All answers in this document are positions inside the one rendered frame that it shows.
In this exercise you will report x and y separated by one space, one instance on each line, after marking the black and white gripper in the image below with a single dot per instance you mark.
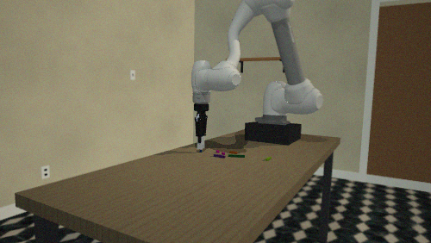
201 123

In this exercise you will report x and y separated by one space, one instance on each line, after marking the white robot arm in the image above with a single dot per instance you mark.
298 96

